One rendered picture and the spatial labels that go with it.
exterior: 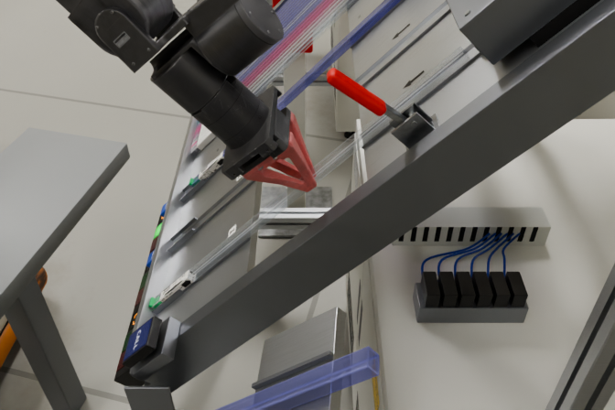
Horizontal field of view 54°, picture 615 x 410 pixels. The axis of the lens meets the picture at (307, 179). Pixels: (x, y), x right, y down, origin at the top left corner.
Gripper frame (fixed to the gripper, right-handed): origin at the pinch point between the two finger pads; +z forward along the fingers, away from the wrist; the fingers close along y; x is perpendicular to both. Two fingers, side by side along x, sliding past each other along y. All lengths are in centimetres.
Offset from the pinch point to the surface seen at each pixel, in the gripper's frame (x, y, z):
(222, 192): 18.2, 13.7, 2.3
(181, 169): 29.6, 27.5, 1.5
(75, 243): 117, 82, 22
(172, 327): 20.4, -9.4, 0.5
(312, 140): 61, 138, 71
